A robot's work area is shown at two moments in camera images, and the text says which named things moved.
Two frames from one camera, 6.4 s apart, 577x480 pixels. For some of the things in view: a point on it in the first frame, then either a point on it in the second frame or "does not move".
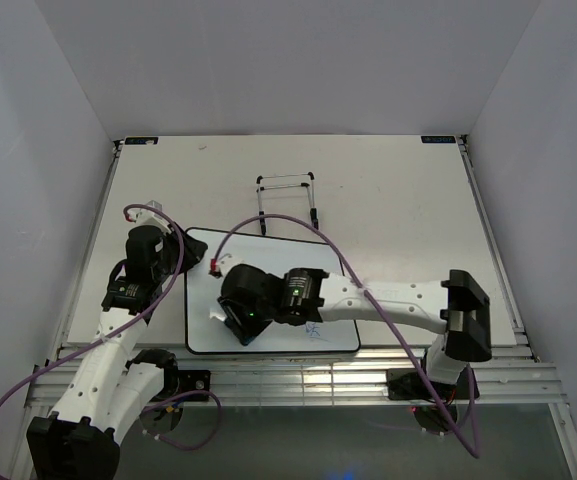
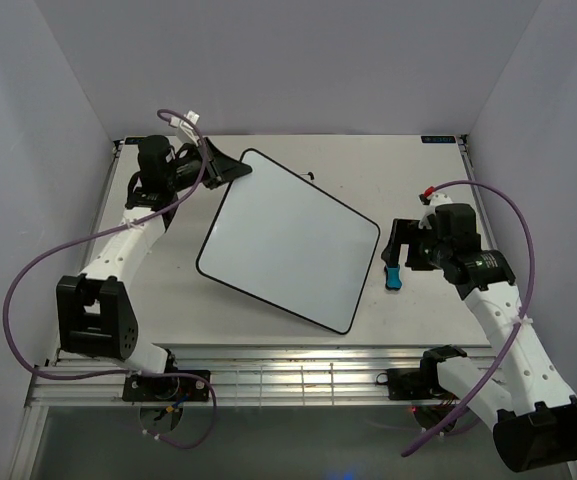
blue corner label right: [438, 139] does not move
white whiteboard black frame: [275, 255] → [291, 244]
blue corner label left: [141, 140] does not move
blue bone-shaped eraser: [245, 337] → [393, 281]
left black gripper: [193, 250] → [220, 167]
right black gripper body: [246, 320] → [425, 250]
